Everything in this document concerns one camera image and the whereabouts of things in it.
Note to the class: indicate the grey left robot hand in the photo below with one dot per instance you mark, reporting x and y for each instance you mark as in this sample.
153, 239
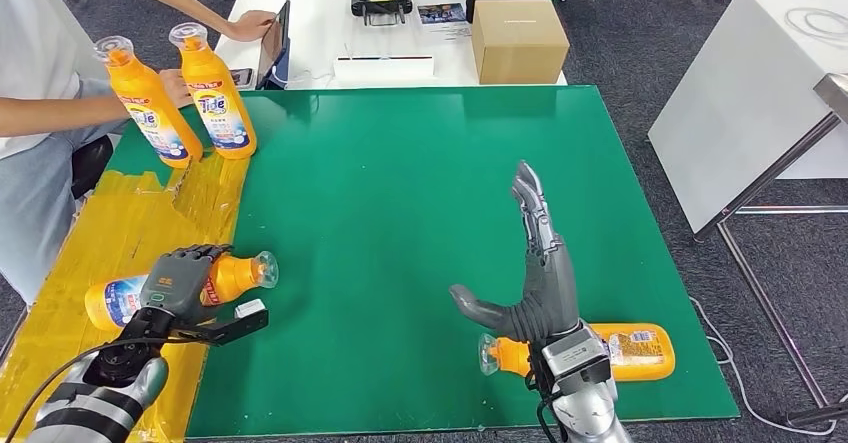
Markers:
172, 284

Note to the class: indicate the person's right hand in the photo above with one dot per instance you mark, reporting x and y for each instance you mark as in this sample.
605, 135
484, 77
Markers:
173, 87

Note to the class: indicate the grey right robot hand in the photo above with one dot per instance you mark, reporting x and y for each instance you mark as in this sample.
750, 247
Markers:
550, 294

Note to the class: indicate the person's left hand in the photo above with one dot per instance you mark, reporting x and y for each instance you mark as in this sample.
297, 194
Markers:
248, 26

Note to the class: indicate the orange detergent bottle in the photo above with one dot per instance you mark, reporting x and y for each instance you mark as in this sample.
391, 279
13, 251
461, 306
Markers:
636, 354
152, 122
218, 115
232, 278

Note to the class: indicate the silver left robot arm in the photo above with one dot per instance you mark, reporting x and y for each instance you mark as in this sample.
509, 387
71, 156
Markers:
99, 400

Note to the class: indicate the person's right forearm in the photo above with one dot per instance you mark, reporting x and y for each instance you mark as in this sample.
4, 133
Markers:
53, 114

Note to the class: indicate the black tablet on stand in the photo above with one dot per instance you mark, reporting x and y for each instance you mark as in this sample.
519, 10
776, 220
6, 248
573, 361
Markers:
272, 49

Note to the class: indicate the black smartphone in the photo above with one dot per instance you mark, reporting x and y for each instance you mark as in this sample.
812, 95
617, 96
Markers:
242, 79

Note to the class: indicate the white desk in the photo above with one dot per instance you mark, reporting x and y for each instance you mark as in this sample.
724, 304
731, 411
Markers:
318, 29

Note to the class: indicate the black stool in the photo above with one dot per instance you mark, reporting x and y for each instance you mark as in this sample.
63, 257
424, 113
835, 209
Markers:
93, 165

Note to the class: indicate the black remote controller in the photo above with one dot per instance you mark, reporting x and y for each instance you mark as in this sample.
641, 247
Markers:
379, 1

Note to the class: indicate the white flat box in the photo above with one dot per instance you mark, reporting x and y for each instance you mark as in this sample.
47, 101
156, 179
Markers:
383, 69

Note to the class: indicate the person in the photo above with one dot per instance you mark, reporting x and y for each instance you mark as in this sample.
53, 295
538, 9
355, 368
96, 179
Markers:
33, 42

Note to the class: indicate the printed brochure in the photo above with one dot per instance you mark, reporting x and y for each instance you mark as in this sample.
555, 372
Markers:
440, 14

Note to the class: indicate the brown cardboard box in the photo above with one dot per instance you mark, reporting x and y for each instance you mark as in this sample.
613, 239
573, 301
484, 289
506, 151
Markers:
517, 42

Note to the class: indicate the white square table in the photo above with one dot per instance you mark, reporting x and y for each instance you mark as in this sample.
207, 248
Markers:
742, 95

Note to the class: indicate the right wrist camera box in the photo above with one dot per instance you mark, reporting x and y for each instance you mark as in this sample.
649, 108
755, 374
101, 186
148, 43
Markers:
573, 360

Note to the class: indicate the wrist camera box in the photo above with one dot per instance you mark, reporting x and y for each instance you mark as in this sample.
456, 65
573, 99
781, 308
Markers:
250, 309
573, 360

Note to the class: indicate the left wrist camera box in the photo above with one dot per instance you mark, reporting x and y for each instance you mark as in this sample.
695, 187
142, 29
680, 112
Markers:
250, 309

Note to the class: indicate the steel frame table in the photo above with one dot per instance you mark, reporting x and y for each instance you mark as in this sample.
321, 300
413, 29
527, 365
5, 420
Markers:
831, 95

